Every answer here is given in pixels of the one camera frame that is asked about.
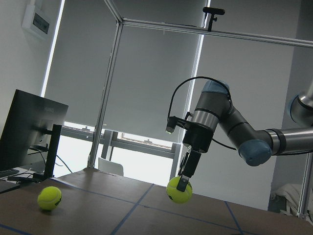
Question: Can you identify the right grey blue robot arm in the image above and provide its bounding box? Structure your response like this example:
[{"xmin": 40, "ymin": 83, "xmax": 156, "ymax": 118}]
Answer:
[{"xmin": 166, "ymin": 78, "xmax": 313, "ymax": 192}]

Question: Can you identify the black computer monitor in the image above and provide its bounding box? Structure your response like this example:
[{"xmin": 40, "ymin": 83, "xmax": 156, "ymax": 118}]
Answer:
[{"xmin": 0, "ymin": 90, "xmax": 68, "ymax": 178}]

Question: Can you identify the yellow Wilson tennis ball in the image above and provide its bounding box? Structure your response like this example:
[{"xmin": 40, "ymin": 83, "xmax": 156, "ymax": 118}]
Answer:
[{"xmin": 37, "ymin": 186, "xmax": 62, "ymax": 211}]

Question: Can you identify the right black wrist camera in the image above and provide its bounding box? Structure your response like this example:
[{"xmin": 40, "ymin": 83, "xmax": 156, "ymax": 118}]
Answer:
[{"xmin": 165, "ymin": 116, "xmax": 191, "ymax": 134}]

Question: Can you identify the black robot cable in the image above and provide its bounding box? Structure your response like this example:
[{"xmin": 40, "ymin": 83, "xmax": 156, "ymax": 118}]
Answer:
[{"xmin": 167, "ymin": 76, "xmax": 238, "ymax": 150}]

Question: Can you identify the yellow Roland Garros tennis ball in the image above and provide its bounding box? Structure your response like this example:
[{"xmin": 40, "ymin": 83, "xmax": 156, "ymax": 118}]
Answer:
[{"xmin": 166, "ymin": 176, "xmax": 193, "ymax": 204}]

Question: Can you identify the black overhead camera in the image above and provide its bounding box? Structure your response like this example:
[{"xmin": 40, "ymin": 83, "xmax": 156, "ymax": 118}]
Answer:
[{"xmin": 202, "ymin": 7, "xmax": 225, "ymax": 32}]

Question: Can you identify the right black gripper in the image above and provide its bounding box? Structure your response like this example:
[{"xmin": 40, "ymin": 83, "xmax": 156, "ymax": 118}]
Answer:
[{"xmin": 177, "ymin": 123, "xmax": 214, "ymax": 192}]

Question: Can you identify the grey aluminium frame post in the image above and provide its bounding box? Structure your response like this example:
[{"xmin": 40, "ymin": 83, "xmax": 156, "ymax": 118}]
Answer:
[{"xmin": 87, "ymin": 0, "xmax": 123, "ymax": 168}]

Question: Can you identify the brown paper table cover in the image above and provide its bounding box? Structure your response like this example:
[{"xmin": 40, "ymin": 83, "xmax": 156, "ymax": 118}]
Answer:
[{"xmin": 0, "ymin": 169, "xmax": 313, "ymax": 235}]

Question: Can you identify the white wall electrical panel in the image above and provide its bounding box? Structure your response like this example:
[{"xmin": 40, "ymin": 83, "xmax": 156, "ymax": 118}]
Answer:
[{"xmin": 22, "ymin": 0, "xmax": 51, "ymax": 40}]

